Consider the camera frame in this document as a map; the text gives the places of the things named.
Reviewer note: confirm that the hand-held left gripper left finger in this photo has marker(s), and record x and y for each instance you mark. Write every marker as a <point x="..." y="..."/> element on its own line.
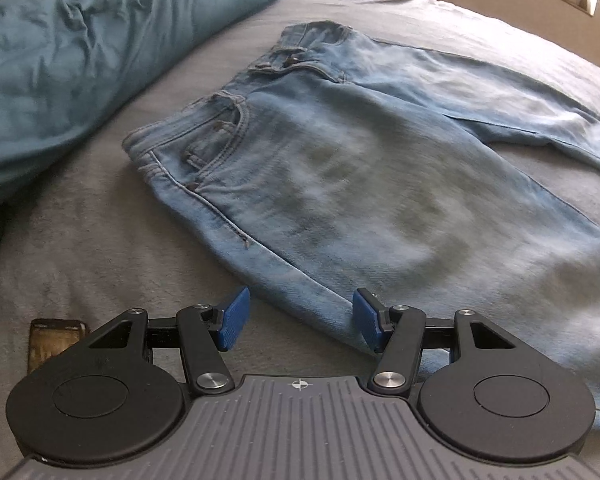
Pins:
<point x="234" y="317"/>

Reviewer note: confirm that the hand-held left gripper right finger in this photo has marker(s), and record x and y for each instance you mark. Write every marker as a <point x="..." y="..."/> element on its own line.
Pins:
<point x="367" y="317"/>

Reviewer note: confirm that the light blue jeans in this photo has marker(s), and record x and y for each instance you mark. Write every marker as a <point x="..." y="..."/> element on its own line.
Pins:
<point x="380" y="185"/>

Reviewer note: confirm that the brown rectangular object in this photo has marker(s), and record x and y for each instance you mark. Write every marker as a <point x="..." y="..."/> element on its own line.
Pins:
<point x="55" y="345"/>

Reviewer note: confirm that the teal blue duvet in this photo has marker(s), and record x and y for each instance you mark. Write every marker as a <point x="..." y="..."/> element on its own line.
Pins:
<point x="105" y="35"/>

